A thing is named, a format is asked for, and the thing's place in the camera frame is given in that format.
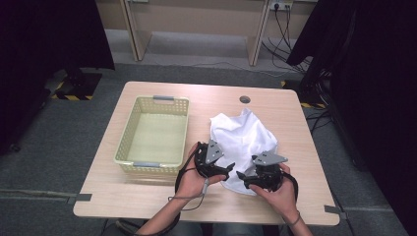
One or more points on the white wall socket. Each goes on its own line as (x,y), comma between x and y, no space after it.
(282,5)

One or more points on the black caster wheel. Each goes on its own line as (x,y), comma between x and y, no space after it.
(14,147)

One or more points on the black curtain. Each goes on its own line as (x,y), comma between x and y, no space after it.
(377,98)
(49,32)

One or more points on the person's right hand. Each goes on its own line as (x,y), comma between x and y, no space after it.
(282,200)

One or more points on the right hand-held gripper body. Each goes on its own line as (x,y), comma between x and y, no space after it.
(268,173)

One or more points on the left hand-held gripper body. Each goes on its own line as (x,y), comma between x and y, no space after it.
(209,160)

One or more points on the person's left hand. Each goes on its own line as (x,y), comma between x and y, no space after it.
(190,183)

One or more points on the white shirt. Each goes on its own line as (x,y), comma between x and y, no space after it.
(242,137)

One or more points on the dark wristband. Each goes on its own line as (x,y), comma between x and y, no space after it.
(296,221)

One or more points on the long beige desk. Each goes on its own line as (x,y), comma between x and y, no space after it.
(196,19)

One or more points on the black stand base hazard tape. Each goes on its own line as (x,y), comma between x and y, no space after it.
(82,85)
(308,95)

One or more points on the pale yellow plastic basket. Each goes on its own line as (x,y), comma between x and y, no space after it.
(154,137)

